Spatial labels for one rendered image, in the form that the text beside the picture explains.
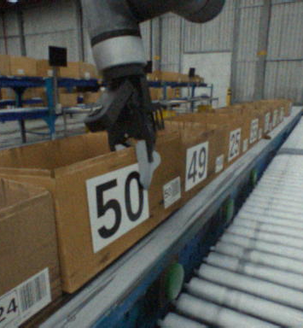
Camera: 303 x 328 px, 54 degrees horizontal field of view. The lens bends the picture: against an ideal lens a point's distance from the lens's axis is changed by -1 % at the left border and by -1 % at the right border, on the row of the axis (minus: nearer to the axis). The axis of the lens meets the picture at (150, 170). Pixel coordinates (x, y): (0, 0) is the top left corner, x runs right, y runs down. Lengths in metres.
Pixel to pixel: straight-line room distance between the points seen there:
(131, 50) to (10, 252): 0.35
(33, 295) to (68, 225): 0.09
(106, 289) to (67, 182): 0.17
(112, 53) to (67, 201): 0.25
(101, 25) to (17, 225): 0.33
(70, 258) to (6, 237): 0.10
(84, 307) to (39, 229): 0.13
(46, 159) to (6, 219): 0.42
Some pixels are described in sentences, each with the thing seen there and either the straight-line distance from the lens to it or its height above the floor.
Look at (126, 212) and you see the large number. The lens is 0.50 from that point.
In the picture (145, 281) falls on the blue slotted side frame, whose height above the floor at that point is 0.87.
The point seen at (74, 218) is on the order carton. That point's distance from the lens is 0.41.
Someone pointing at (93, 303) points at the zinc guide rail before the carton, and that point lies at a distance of 0.45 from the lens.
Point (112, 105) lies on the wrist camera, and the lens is 0.47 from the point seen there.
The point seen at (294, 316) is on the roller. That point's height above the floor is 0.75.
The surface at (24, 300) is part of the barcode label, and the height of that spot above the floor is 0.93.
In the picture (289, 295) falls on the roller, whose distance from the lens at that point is 0.74.
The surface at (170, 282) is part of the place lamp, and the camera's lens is 0.58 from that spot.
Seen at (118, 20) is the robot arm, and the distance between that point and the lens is 0.53.
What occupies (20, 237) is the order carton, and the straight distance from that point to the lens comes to 0.37.
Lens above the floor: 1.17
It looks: 16 degrees down
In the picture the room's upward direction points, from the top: straight up
